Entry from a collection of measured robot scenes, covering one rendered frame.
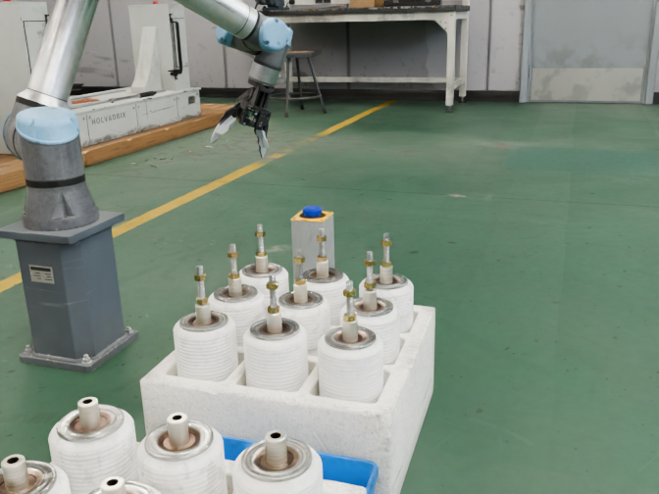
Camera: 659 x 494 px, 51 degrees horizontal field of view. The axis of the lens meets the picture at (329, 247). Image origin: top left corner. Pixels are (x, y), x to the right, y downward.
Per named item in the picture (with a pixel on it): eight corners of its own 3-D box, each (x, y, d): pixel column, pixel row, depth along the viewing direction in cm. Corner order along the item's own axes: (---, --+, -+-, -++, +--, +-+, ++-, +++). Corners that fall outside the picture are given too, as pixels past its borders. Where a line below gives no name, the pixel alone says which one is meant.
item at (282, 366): (297, 412, 117) (293, 313, 111) (320, 442, 108) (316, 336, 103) (242, 425, 113) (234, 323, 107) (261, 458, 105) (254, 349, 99)
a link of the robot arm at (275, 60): (259, 16, 179) (286, 25, 184) (245, 57, 182) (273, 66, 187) (273, 22, 173) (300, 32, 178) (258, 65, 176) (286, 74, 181)
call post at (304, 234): (295, 359, 150) (289, 220, 140) (306, 345, 156) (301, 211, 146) (327, 363, 148) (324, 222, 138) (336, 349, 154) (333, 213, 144)
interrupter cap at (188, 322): (227, 311, 113) (226, 307, 113) (230, 330, 106) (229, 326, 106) (178, 317, 111) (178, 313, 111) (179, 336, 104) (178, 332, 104)
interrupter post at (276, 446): (262, 467, 73) (260, 439, 72) (271, 454, 76) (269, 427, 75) (282, 470, 73) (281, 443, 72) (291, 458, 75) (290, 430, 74)
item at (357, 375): (373, 423, 113) (373, 321, 107) (390, 459, 104) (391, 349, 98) (315, 432, 111) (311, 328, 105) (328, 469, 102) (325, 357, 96)
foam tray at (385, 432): (150, 479, 112) (138, 379, 106) (248, 368, 147) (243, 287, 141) (389, 525, 100) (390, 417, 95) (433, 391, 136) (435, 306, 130)
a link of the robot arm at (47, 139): (31, 184, 137) (20, 115, 132) (17, 173, 147) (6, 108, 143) (92, 175, 143) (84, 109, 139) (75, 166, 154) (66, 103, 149)
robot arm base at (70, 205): (7, 227, 143) (-1, 180, 140) (57, 209, 157) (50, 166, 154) (68, 233, 139) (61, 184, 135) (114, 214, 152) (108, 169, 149)
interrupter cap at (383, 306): (383, 297, 117) (383, 293, 117) (400, 315, 110) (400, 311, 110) (340, 303, 115) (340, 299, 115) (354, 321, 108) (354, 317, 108)
